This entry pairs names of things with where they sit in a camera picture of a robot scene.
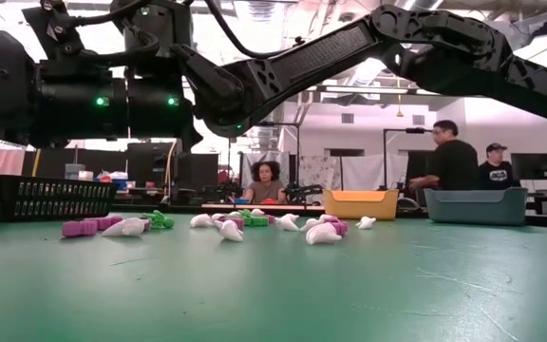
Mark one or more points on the blue box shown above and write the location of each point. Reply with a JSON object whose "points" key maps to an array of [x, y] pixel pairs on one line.
{"points": [[120, 184]]}

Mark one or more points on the black monitor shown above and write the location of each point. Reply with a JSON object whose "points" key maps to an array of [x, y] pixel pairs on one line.
{"points": [[534, 166]]}

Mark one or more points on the clear storage bin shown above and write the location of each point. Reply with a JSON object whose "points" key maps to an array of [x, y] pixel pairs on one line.
{"points": [[75, 172]]}

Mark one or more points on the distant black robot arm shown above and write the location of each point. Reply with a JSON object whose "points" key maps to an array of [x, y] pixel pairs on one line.
{"points": [[304, 192]]}

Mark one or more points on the grey hanging cloth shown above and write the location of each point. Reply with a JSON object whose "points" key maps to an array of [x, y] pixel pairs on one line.
{"points": [[247, 171]]}

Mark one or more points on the distant wooden table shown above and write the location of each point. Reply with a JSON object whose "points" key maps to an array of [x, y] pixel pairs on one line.
{"points": [[226, 207]]}

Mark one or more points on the silver ventilation duct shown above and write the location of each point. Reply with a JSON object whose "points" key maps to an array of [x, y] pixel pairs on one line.
{"points": [[264, 14]]}

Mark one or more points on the green table mat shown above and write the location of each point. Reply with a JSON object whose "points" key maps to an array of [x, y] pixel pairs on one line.
{"points": [[273, 285]]}

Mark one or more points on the black mesh basket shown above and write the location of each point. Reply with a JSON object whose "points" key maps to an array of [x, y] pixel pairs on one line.
{"points": [[50, 179]]}

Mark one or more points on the blue-grey plastic tub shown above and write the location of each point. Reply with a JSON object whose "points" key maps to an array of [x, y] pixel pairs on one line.
{"points": [[475, 211]]}

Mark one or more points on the black rig frame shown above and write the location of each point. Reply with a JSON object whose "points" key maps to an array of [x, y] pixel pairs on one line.
{"points": [[416, 130], [264, 124]]}

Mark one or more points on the black partition wall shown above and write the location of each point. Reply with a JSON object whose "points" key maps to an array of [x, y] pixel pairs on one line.
{"points": [[155, 176]]}

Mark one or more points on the patterned white hanging cloth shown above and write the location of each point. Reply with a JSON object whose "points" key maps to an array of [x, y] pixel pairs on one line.
{"points": [[318, 171]]}

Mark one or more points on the person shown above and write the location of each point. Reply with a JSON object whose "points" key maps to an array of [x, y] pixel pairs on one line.
{"points": [[497, 176], [265, 190], [454, 161]]}

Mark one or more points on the white ghost figure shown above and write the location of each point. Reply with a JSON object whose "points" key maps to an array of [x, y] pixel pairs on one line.
{"points": [[323, 235], [365, 222], [257, 212], [201, 221], [125, 227], [234, 214], [231, 232], [311, 224], [328, 217], [218, 217], [288, 222]]}

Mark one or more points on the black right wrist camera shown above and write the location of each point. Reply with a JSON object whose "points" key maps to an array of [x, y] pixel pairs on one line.
{"points": [[60, 28]]}

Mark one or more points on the purple plastic figure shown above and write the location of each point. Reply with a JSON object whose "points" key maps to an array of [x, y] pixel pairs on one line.
{"points": [[344, 228], [237, 222], [270, 219], [80, 229], [146, 225], [109, 222]]}

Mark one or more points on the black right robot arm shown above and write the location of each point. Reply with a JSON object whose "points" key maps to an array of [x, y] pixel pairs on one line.
{"points": [[330, 52]]}

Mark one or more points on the yellow plastic tub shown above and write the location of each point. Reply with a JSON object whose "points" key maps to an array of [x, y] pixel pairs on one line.
{"points": [[359, 209]]}

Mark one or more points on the plain white hanging cloth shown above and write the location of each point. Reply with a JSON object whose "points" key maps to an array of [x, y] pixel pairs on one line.
{"points": [[364, 171]]}

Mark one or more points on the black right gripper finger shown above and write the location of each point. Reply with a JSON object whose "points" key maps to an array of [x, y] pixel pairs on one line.
{"points": [[3, 85]]}

